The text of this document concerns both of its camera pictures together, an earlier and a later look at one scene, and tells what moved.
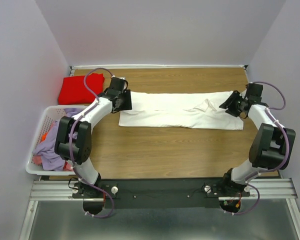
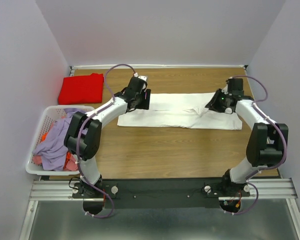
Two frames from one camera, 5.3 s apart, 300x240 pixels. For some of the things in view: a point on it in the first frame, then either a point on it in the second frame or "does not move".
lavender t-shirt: [46, 150] does not move
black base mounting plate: [161, 193] does not move
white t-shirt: [180, 110] does not move
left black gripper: [127, 104] → [145, 102]
